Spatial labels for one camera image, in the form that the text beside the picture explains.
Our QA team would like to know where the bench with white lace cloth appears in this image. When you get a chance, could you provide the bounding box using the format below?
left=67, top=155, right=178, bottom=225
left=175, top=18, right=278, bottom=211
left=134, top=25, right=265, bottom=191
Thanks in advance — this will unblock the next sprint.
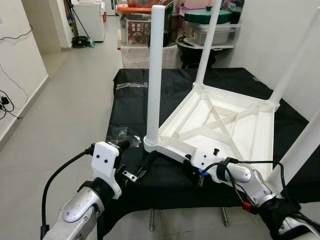
left=120, top=45, right=182, bottom=70

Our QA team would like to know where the metal folding table frame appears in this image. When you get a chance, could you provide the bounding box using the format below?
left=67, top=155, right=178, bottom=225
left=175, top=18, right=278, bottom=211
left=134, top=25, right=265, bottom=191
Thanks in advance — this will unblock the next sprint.
left=148, top=206, right=231, bottom=233

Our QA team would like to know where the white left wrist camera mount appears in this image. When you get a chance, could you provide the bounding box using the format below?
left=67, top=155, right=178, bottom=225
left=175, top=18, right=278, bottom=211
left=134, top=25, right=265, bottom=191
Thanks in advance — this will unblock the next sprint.
left=91, top=141, right=124, bottom=200

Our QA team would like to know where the black round wok stand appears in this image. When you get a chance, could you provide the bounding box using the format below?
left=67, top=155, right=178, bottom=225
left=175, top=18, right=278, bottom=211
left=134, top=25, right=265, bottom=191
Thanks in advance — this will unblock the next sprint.
left=176, top=40, right=222, bottom=69

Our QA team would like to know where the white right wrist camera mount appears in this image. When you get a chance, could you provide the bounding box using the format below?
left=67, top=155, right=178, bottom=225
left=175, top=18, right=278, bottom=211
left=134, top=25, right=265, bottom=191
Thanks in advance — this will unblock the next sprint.
left=191, top=148, right=224, bottom=174

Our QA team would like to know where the clear plastic container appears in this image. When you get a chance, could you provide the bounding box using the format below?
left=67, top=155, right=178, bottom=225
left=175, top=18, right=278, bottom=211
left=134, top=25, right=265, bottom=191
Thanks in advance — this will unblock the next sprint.
left=186, top=22, right=241, bottom=47

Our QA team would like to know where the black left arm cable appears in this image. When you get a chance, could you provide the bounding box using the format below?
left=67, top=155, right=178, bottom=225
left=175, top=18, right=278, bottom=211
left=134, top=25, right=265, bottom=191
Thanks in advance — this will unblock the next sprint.
left=41, top=145, right=96, bottom=239

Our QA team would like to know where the dark framed picture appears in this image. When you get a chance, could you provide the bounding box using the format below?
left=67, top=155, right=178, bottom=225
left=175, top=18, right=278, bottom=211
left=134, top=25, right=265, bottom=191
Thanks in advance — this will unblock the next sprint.
left=230, top=0, right=246, bottom=24

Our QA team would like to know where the black floor mop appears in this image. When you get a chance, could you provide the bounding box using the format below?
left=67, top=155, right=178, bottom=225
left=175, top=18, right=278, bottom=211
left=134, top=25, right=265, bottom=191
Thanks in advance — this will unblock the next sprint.
left=62, top=0, right=96, bottom=50

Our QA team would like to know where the green pot with lid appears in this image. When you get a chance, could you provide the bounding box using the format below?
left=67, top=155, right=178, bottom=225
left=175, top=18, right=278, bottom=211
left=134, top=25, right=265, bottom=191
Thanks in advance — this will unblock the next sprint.
left=184, top=9, right=234, bottom=25

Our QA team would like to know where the black plastic bag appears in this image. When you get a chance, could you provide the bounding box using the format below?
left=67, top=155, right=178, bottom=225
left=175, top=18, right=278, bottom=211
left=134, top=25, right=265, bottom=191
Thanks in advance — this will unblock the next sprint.
left=164, top=5, right=181, bottom=48

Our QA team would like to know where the crinkled clear tape strip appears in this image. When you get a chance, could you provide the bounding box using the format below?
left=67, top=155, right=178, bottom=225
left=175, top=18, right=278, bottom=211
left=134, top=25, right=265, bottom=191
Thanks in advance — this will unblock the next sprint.
left=116, top=81, right=150, bottom=90

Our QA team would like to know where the white plastic table top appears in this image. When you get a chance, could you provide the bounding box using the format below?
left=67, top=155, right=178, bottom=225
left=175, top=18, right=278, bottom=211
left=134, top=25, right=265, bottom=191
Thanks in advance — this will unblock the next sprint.
left=143, top=82, right=281, bottom=181

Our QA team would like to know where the white cabinet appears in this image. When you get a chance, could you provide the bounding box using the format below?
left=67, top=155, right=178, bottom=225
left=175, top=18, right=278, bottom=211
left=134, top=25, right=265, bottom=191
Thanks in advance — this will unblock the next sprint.
left=72, top=2, right=107, bottom=43

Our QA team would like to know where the square clear tape patch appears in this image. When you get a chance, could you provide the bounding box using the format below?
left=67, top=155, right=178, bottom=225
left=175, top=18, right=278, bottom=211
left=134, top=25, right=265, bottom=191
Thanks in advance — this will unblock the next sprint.
left=107, top=127, right=142, bottom=149

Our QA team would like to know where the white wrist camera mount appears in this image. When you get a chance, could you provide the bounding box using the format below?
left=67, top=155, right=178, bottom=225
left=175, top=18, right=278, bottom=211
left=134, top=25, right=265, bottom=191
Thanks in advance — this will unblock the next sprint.
left=91, top=141, right=124, bottom=200
left=191, top=148, right=224, bottom=174

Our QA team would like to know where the black wall cable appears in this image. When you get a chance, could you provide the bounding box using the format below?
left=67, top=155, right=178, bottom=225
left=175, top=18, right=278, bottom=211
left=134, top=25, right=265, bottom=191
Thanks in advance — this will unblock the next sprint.
left=0, top=30, right=34, bottom=121

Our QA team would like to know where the black table cloth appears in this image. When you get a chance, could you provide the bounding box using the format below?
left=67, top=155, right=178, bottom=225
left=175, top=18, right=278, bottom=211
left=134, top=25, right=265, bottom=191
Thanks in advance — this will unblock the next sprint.
left=97, top=67, right=320, bottom=237

